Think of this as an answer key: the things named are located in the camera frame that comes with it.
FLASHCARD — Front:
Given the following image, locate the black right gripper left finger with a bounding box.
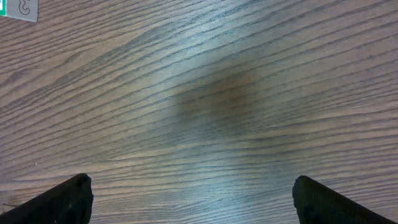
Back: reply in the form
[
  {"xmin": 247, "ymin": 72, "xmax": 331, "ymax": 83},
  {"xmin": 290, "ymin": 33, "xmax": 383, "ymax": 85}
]
[{"xmin": 1, "ymin": 173, "xmax": 93, "ymax": 224}]

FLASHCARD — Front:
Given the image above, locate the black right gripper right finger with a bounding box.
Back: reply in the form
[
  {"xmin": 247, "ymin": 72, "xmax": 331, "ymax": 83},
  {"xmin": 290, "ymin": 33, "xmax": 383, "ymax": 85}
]
[{"xmin": 292, "ymin": 175, "xmax": 397, "ymax": 224}]

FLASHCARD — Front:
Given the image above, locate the green top wooden block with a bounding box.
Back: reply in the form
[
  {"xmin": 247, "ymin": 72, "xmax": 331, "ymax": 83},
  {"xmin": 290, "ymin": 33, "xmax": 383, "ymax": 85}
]
[{"xmin": 0, "ymin": 0, "xmax": 39, "ymax": 22}]

